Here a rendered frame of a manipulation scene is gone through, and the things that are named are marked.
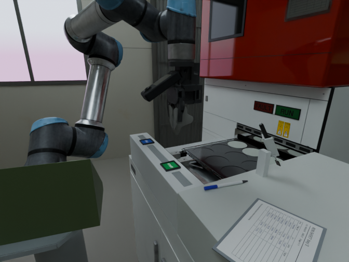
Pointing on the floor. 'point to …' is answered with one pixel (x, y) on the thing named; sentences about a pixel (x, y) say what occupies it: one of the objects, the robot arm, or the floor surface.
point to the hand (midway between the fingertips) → (174, 130)
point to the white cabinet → (153, 226)
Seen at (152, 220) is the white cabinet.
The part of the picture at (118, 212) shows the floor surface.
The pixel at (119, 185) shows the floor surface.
